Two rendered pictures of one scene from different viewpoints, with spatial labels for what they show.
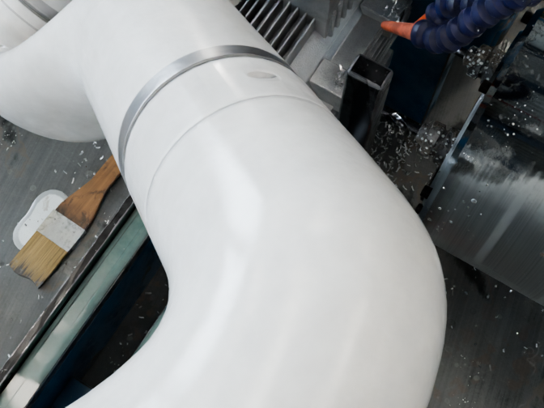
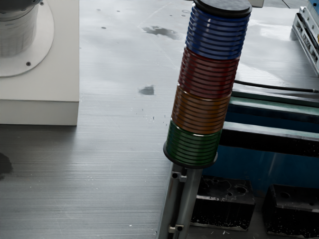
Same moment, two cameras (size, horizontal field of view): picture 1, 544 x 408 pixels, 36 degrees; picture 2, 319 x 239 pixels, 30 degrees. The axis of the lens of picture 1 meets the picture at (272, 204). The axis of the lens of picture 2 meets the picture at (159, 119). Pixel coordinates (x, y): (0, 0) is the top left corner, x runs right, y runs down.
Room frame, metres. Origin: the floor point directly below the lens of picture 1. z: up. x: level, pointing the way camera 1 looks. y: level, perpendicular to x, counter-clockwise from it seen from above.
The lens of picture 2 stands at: (-0.49, -0.46, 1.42)
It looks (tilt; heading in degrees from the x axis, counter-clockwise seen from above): 31 degrees down; 55
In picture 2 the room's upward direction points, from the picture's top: 10 degrees clockwise
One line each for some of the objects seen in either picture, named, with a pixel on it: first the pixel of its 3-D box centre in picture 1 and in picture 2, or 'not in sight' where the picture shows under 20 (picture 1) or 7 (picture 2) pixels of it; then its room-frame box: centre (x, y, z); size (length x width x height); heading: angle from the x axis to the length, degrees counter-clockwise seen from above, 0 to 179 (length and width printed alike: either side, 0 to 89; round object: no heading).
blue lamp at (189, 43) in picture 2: not in sight; (217, 27); (-0.13, -0.01, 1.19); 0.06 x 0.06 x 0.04
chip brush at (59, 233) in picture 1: (77, 211); not in sight; (0.36, 0.24, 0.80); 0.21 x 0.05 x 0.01; 148
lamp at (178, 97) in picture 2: not in sight; (201, 103); (-0.13, -0.01, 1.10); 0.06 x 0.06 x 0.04
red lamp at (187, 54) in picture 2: not in sight; (209, 66); (-0.13, -0.01, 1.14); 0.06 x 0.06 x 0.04
